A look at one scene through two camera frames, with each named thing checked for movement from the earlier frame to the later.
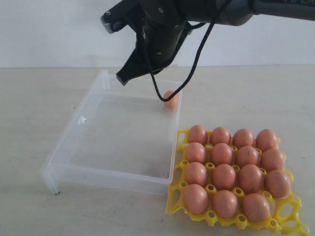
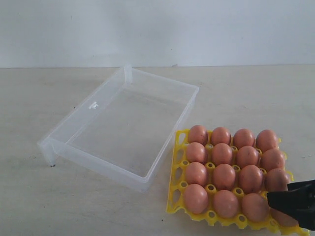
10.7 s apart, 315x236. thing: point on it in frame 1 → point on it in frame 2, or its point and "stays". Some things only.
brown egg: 220,134 stays
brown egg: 173,102 → 283,220
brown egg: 196,198 stays
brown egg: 198,133 stays
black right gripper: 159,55 → 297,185
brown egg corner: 225,203 stays
